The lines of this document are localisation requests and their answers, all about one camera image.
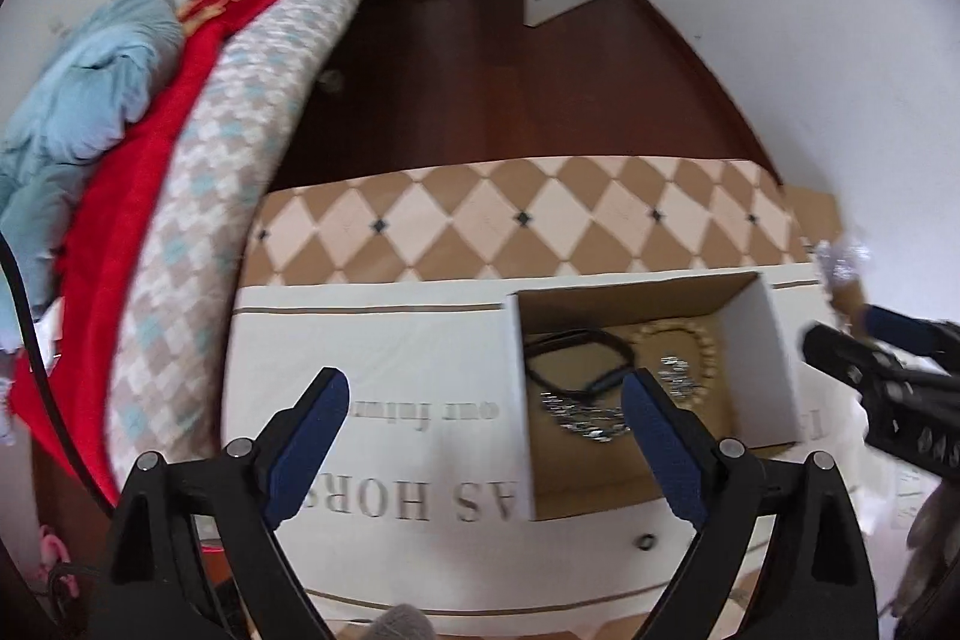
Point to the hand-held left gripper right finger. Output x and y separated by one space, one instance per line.
664 449

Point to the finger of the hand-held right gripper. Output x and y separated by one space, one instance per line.
900 326
847 351

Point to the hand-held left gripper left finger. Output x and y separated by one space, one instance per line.
315 437

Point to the silver sparkly jewelry piece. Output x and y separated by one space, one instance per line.
841 269

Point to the small cardboard box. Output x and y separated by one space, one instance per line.
757 355

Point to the person's right hand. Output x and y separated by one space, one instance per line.
934 550

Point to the small silver pendant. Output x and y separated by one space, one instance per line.
675 374

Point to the white plastic bag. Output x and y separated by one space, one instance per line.
877 497

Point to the large white printed carton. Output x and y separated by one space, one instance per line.
375 340

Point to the grey fuzzy object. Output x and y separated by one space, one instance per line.
401 623

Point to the pink object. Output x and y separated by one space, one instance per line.
52 550

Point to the checked bed mattress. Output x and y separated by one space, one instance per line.
225 160

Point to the red blanket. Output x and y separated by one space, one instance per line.
127 212

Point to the light blue duvet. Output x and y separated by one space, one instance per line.
82 85

